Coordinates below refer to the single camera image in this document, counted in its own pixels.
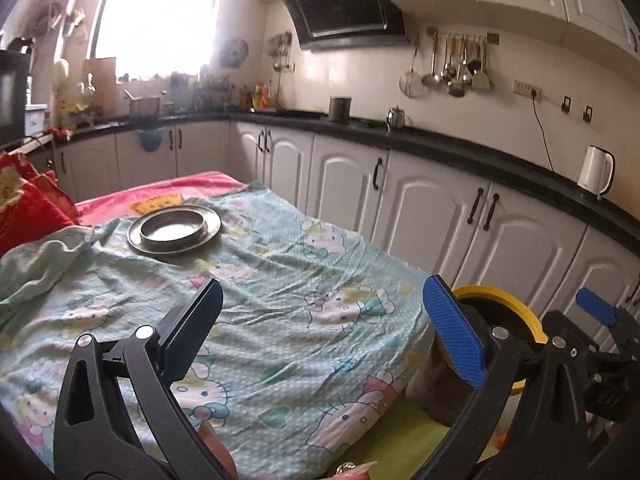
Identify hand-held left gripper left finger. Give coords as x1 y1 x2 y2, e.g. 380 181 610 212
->
52 278 236 480

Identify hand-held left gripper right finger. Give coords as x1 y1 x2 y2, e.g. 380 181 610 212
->
415 274 592 480

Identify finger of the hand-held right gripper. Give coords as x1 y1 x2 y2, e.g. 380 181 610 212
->
576 287 640 361
542 310 608 368

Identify yellow-rimmed black bin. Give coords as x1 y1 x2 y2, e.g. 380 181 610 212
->
405 285 545 426

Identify person's left hand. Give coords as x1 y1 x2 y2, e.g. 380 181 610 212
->
197 420 379 480

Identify round metal pan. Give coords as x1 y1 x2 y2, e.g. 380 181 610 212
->
140 210 207 246

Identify metal plate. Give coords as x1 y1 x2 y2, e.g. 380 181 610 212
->
127 205 222 255

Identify lime green cloth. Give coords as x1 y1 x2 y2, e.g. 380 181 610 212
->
325 395 506 480

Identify light green cartoon printed blanket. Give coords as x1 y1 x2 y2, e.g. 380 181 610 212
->
0 180 436 476

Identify white electric kettle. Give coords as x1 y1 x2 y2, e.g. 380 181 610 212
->
576 145 616 201

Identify white lower cabinets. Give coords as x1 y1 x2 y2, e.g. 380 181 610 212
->
52 120 640 356

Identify pink blanket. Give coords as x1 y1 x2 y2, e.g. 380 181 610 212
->
75 171 246 226

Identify black countertop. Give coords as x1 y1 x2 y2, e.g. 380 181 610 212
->
50 110 640 256

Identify floral red pillow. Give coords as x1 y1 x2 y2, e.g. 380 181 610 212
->
0 152 81 258

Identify steel stockpot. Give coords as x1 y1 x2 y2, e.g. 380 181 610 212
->
124 90 168 118

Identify dish rack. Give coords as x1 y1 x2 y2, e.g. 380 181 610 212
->
192 75 236 108

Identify cooking oil bottles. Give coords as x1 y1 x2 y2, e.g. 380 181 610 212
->
251 81 276 110

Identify row of hanging metal ladles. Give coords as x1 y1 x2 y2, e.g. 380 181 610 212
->
421 35 483 98

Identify yellow food packets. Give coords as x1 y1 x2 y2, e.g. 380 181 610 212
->
57 100 96 128

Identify green spatula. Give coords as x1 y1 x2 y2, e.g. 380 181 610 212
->
471 40 493 92

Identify metal strainer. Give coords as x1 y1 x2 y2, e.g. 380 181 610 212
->
398 35 431 98

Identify white storage box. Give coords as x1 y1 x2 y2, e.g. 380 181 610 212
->
25 104 48 133

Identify wooden cutting board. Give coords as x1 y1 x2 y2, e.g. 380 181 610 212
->
82 57 118 93

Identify black microwave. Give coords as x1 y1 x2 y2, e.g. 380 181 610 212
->
0 50 32 146

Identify small hanging utensil rack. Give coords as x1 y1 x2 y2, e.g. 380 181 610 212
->
266 31 295 73

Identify window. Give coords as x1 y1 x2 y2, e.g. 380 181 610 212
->
87 0 226 81

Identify black range hood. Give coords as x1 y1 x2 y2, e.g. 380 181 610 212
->
279 0 407 52

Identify black power cable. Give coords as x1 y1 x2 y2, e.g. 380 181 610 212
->
531 97 556 173

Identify thin black cable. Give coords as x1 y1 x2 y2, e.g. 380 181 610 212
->
20 135 56 181

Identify round wall fan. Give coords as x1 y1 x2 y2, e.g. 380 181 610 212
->
218 39 249 68

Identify wall utensil rail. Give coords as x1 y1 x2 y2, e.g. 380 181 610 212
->
426 26 501 46

